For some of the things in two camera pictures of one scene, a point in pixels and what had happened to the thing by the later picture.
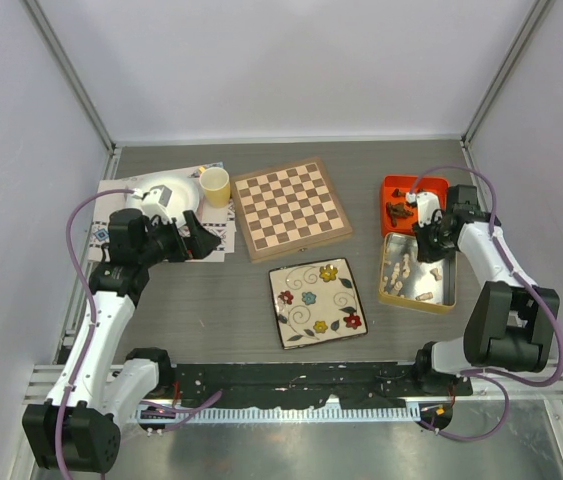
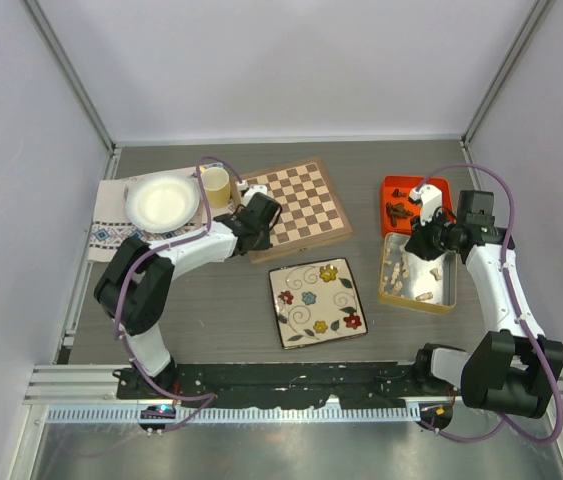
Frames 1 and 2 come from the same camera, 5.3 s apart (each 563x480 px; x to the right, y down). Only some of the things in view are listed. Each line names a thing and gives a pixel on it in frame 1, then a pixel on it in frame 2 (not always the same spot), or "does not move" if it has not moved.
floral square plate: (316, 302) does not move
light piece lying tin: (436, 274) does not move
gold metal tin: (408, 283) does not move
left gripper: (200, 241) -> (265, 242)
